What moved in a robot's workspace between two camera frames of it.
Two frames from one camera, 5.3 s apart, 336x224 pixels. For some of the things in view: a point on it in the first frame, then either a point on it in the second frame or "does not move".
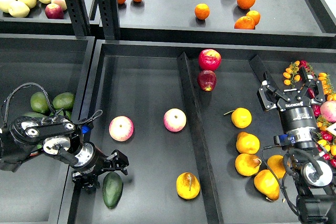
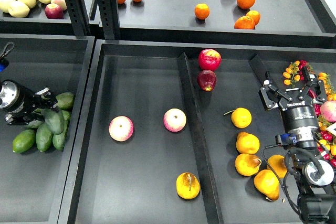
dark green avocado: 112,189 -> 54,120
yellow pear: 188,185 does not move
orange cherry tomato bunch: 291,75 does not move
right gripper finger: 268,95 does not move
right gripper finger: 319,97 does not move
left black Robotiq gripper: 90,159 -> 19,102
